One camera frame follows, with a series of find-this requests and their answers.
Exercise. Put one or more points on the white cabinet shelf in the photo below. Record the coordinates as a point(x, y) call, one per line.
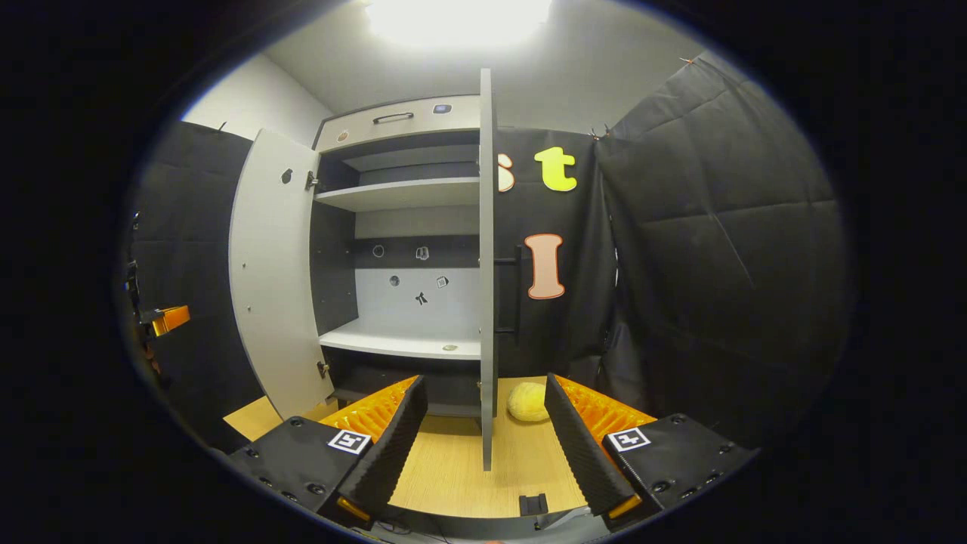
point(393, 340)
point(393, 195)

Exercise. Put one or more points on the grey cabinet shelf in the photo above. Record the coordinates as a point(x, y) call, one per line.
point(415, 157)

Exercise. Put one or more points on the long ceiling light panel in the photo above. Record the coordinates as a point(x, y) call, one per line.
point(457, 19)

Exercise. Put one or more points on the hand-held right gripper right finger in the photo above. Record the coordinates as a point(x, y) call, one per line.
point(578, 453)

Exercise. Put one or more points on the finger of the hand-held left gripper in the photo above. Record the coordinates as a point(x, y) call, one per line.
point(170, 319)

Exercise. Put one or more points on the black backdrop cloth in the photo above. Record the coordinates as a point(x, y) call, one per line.
point(718, 264)

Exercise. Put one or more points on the grey double-door shoe cabinet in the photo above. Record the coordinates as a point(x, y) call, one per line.
point(423, 130)

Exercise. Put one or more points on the yellow plush toy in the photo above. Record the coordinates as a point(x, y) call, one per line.
point(527, 402)

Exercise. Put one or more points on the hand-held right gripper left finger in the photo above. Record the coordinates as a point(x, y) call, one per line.
point(393, 453)

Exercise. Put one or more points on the grey shoe cabinet door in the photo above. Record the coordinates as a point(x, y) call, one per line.
point(276, 287)
point(487, 264)

